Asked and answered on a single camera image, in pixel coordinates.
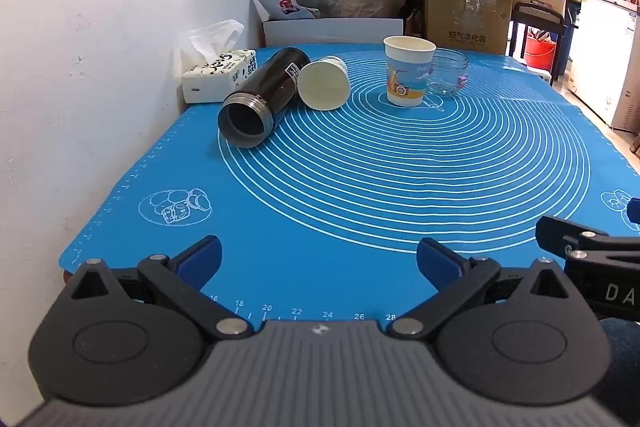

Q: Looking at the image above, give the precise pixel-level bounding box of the black stool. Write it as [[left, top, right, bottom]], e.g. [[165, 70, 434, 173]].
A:
[[507, 1, 569, 78]]

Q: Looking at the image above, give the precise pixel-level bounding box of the printed white paper cup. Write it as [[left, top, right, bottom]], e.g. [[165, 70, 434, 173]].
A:
[[383, 35, 437, 108]]

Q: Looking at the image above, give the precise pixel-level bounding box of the white chest freezer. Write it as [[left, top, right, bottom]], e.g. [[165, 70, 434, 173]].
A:
[[567, 0, 640, 134]]

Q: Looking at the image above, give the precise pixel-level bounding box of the black thermos bottle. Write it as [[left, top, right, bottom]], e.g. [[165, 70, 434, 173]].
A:
[[217, 47, 312, 150]]

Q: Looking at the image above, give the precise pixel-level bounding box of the white tissue box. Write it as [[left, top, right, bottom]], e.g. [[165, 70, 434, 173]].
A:
[[181, 20, 258, 104]]

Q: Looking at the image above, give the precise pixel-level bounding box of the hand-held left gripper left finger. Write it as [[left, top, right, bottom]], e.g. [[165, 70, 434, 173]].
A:
[[65, 235, 256, 341]]

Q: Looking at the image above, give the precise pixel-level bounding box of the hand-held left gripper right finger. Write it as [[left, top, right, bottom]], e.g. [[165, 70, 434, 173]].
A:
[[387, 236, 571, 341]]

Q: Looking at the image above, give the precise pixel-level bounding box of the blue silicone baking mat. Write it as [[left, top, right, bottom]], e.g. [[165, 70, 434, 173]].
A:
[[57, 44, 640, 324]]

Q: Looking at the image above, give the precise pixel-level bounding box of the red bucket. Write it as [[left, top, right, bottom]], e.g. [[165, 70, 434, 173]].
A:
[[523, 32, 557, 69]]

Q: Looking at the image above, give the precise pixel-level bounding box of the brown cardboard box with tape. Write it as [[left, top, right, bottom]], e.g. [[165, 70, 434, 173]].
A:
[[420, 0, 516, 56]]

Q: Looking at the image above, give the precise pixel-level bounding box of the white cardboard box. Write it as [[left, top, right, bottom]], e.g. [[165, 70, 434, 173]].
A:
[[263, 17, 405, 48]]

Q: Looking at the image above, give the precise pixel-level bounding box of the plain white paper cup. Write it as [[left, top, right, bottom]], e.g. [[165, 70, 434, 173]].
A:
[[297, 56, 351, 112]]

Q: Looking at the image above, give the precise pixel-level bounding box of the clear glass jar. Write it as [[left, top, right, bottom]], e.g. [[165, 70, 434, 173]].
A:
[[424, 48, 470, 98]]

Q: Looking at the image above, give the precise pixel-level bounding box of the person's leg in jeans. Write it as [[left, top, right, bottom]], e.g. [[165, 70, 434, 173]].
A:
[[594, 317, 640, 424]]

